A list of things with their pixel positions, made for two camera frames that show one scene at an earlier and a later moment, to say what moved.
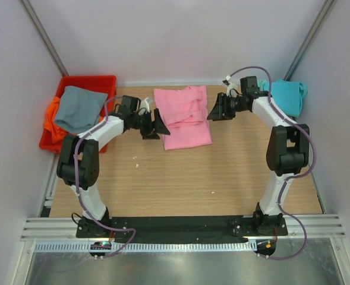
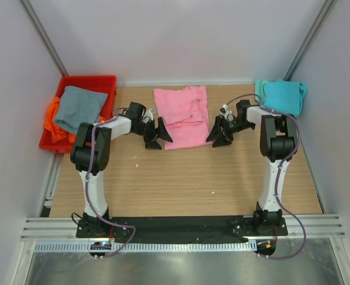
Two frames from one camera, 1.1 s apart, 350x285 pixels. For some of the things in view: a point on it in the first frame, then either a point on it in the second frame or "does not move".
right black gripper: x=219 y=111 to x=216 y=132
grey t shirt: x=79 y=109 does not move
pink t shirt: x=185 y=114 does not move
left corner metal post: x=57 y=60 does not move
